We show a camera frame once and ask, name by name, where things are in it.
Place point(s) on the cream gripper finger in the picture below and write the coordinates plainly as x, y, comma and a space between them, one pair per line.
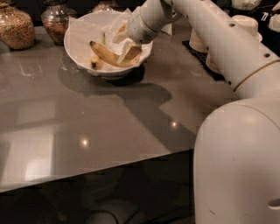
121, 34
131, 52

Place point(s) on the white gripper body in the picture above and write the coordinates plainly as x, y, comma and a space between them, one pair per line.
136, 31

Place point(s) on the long yellow banana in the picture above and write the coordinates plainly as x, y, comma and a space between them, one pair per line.
105, 54

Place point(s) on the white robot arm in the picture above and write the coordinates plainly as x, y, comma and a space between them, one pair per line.
236, 162

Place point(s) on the white ceramic bowl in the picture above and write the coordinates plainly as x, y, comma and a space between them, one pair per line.
84, 23

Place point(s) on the small banana piece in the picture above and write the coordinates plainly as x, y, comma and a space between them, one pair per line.
96, 63

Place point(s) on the white bowl at back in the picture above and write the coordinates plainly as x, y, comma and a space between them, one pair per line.
245, 5

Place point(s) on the white paper liner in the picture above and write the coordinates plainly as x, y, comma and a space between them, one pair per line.
87, 35

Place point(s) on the glass jar at back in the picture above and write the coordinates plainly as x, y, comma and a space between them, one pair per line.
107, 5

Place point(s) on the left stack of paper bowls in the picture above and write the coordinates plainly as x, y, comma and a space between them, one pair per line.
196, 43

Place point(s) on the black rubber mat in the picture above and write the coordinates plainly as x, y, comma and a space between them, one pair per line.
201, 58

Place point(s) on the glass jar of granola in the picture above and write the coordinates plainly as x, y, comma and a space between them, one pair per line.
55, 19

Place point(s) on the glass jar of cereal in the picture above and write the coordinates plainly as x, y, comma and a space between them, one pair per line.
16, 27

